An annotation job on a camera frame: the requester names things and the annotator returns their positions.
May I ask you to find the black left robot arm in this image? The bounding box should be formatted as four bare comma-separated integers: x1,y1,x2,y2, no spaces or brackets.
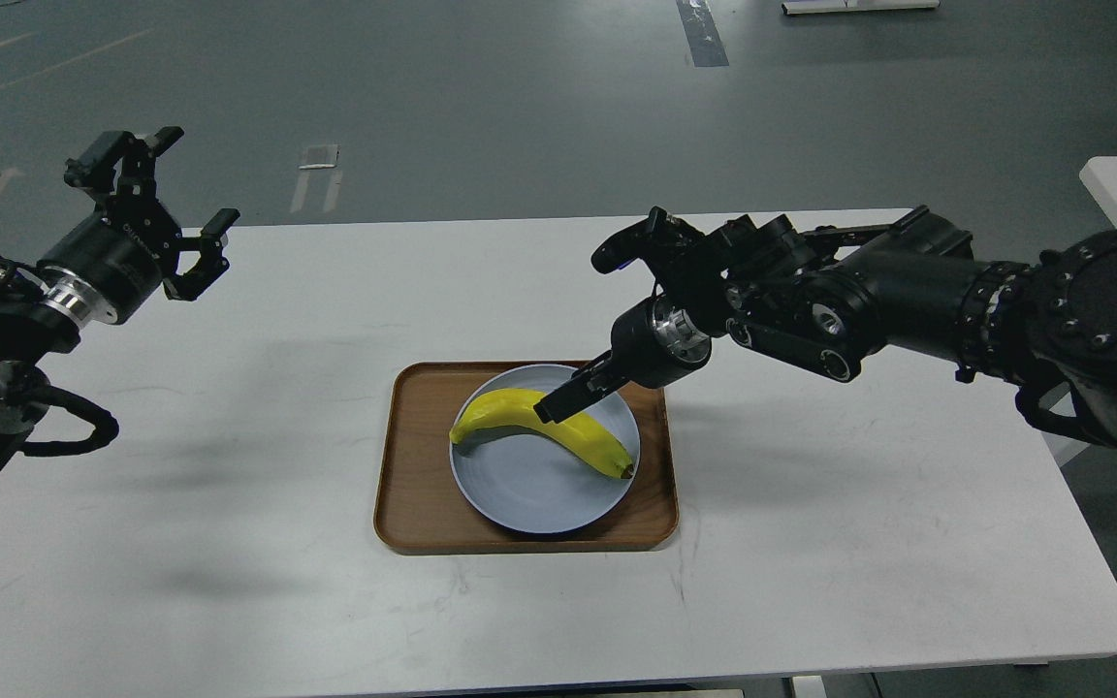
0,125,239,474

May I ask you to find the brown wooden tray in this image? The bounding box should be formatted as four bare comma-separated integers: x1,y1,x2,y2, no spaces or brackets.
375,362,680,555

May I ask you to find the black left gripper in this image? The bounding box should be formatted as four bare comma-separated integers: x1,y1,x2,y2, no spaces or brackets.
37,125,240,324

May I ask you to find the light blue plate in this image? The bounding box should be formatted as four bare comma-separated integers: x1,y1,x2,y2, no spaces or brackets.
449,364,643,534

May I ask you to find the yellow banana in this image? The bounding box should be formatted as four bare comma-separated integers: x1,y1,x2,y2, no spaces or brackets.
448,388,637,480

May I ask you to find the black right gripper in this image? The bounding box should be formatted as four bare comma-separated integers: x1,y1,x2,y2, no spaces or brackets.
533,296,713,424

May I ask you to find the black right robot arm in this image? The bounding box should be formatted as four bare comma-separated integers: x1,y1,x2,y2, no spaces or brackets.
535,205,1117,450

